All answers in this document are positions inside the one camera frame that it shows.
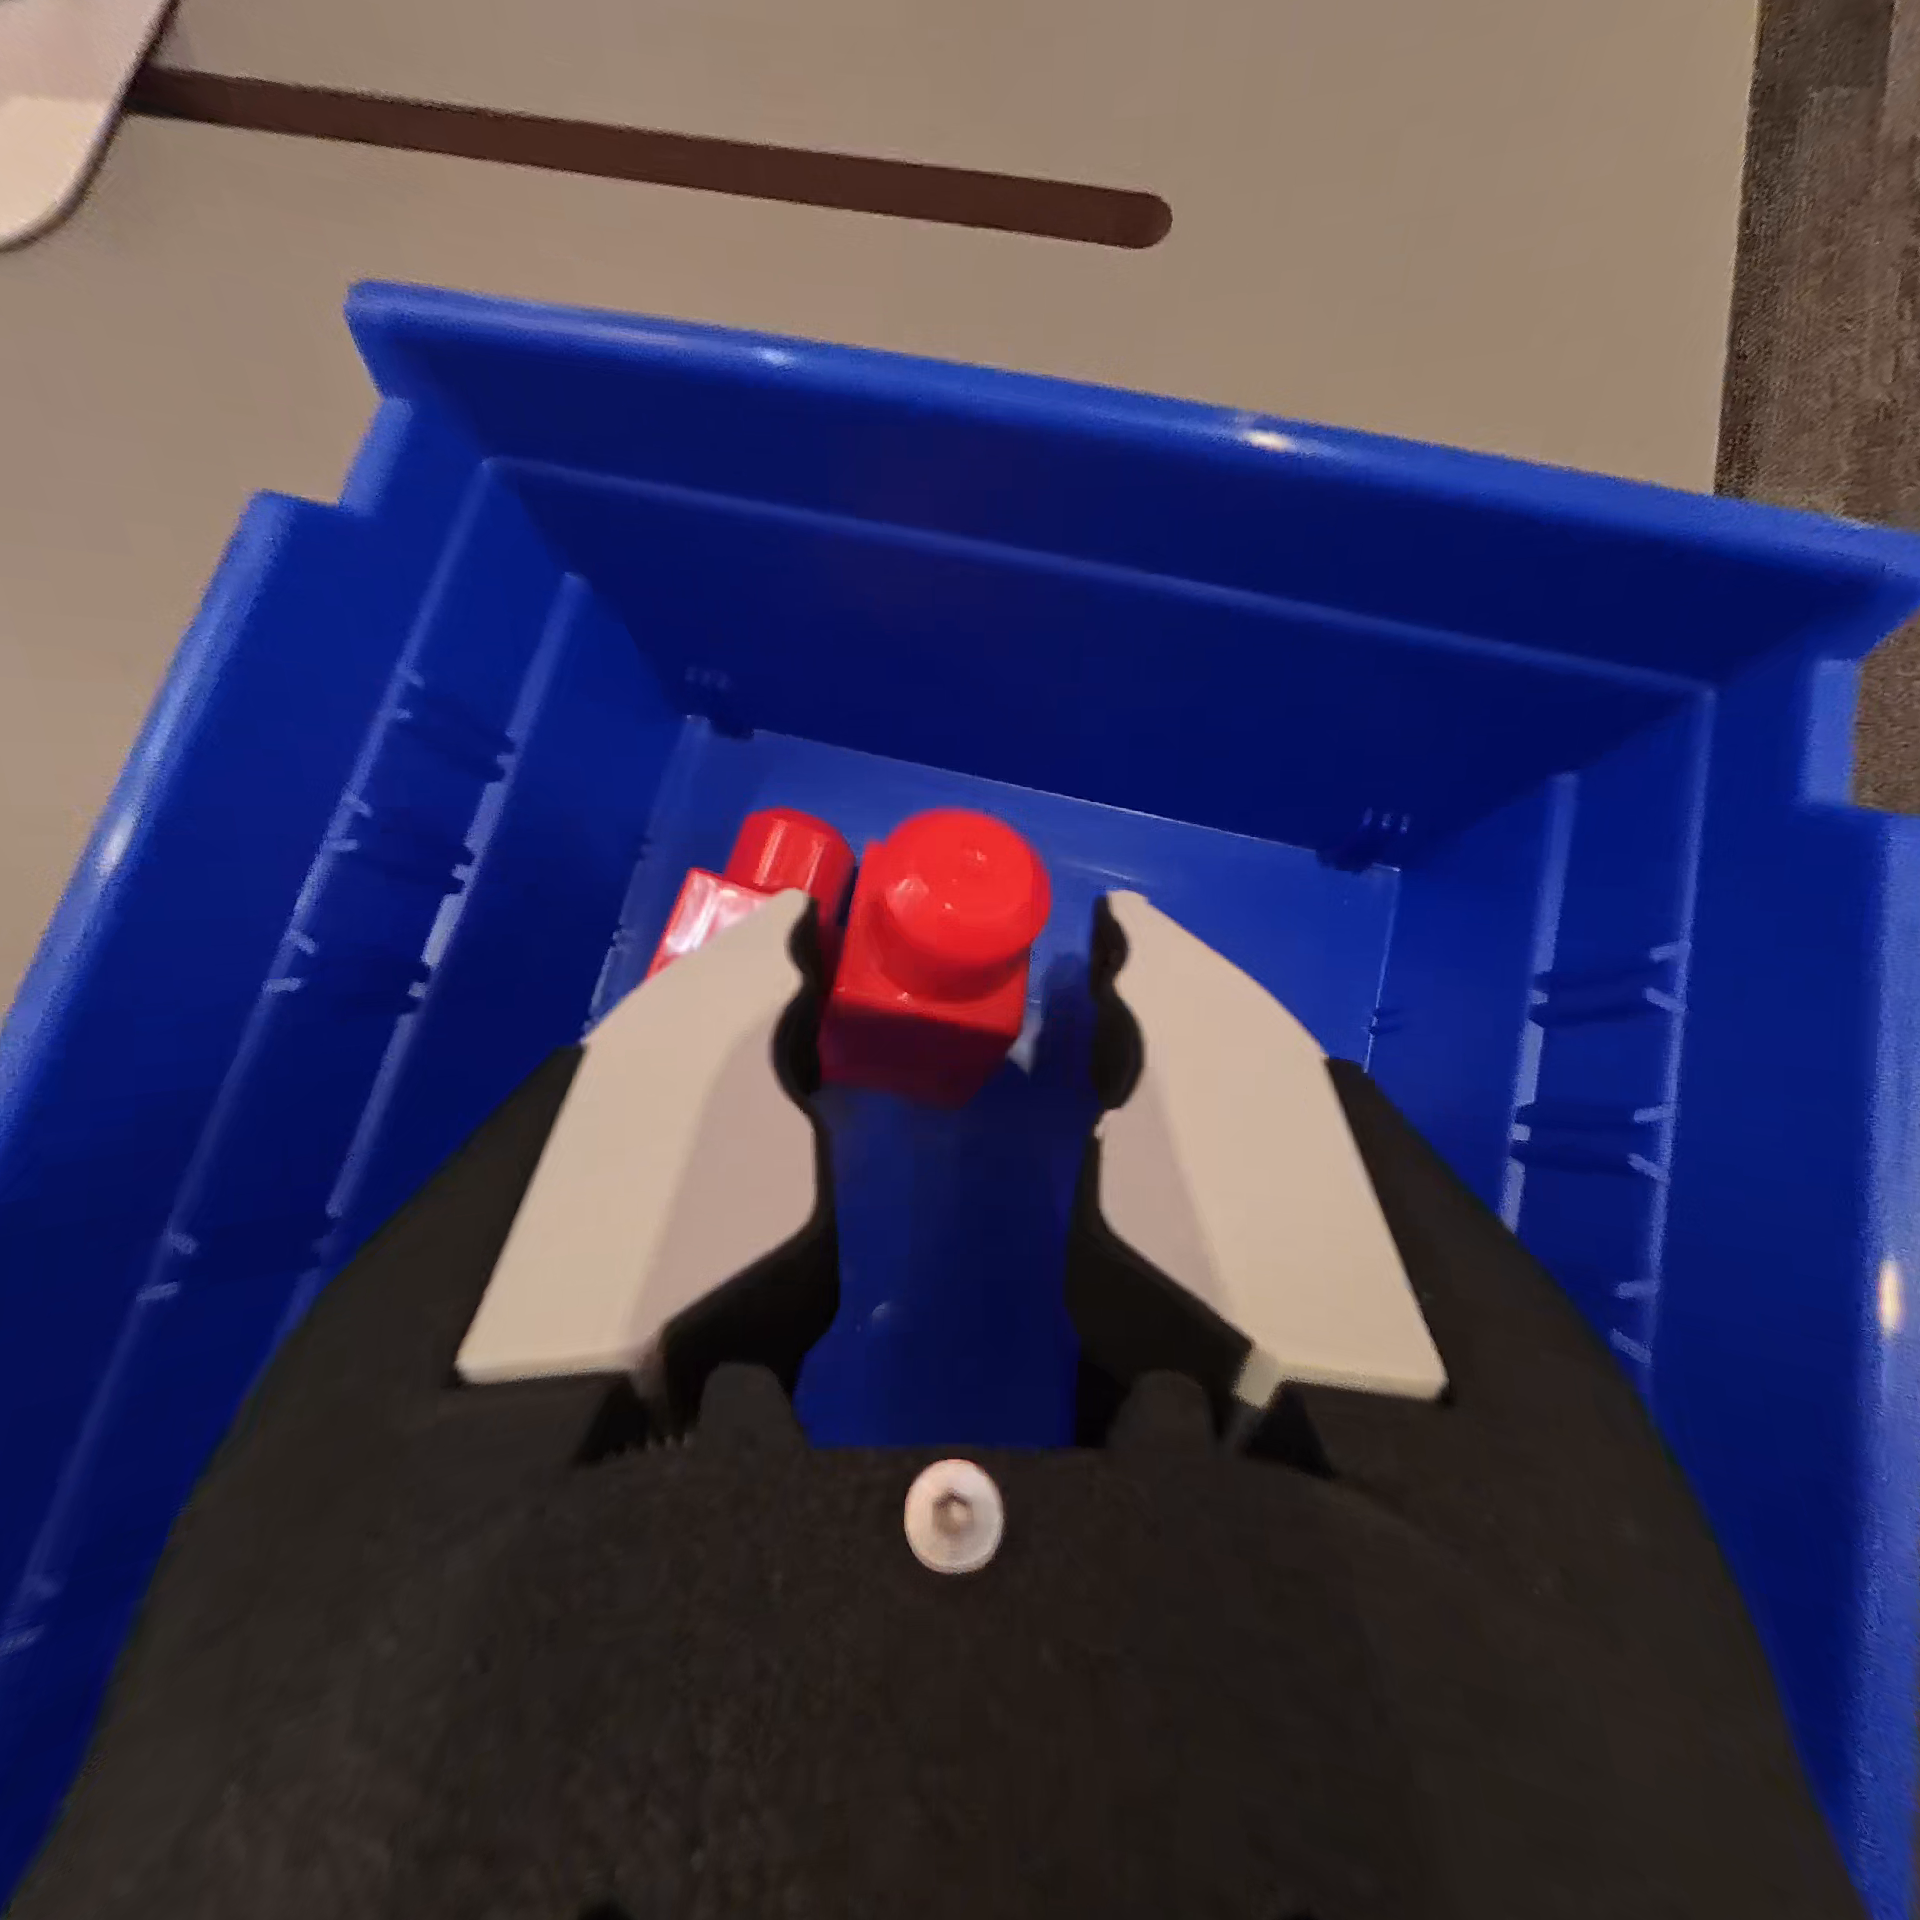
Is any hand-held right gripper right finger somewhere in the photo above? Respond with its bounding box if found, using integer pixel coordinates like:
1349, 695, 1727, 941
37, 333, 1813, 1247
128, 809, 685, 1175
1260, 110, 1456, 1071
1064, 886, 1453, 1421

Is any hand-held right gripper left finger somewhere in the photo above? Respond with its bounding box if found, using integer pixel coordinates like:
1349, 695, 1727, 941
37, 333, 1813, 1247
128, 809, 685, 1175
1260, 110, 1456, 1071
453, 892, 838, 1421

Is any red mega block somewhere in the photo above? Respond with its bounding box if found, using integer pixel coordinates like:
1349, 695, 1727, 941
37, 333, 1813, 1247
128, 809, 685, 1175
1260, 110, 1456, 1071
644, 807, 857, 984
817, 807, 1055, 1105

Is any blue plastic bin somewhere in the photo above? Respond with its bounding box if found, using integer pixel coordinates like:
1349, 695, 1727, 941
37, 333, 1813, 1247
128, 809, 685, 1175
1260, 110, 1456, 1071
0, 277, 1920, 1920

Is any white document holder stand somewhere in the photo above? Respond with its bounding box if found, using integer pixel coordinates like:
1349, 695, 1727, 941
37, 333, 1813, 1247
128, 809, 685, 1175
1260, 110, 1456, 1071
0, 0, 179, 252

